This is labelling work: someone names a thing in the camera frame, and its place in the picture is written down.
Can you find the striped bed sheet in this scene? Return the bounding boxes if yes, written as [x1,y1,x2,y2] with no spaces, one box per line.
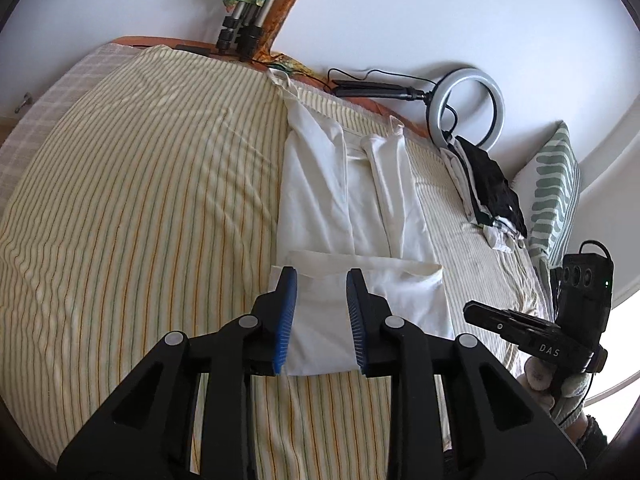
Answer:
[0,45,556,480]

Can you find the pile of black white clothes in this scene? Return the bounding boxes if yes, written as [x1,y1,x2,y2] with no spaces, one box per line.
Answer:
[440,135,528,253]

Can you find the green patterned pillow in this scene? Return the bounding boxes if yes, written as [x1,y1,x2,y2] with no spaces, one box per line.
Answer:
[527,121,582,266]

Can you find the black ring light stand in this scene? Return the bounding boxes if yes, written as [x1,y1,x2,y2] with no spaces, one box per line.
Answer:
[332,80,432,102]

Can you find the plaid blanket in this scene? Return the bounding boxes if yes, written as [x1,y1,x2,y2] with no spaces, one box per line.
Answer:
[0,42,136,211]

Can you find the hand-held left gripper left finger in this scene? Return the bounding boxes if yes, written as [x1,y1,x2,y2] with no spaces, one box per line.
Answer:
[56,266,299,480]

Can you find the white ring light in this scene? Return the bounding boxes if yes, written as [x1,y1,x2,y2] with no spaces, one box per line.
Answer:
[425,69,506,153]

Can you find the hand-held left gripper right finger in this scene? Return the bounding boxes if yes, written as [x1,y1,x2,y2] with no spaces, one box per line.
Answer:
[346,267,588,480]

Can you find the orange wooden beam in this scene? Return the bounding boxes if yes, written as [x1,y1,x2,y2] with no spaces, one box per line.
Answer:
[255,0,320,61]

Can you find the white cloth garment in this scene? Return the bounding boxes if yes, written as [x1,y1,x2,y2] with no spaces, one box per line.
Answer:
[270,67,455,377]

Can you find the person's right forearm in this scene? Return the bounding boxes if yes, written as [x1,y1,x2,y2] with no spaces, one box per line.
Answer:
[550,400,609,456]

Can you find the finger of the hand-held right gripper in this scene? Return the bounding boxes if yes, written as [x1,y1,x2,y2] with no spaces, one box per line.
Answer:
[463,301,564,346]

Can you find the person's right hand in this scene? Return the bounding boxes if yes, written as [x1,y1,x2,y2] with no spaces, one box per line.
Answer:
[517,357,590,413]

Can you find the grey tripod legs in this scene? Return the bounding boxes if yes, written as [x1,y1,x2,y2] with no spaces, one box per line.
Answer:
[216,0,301,61]

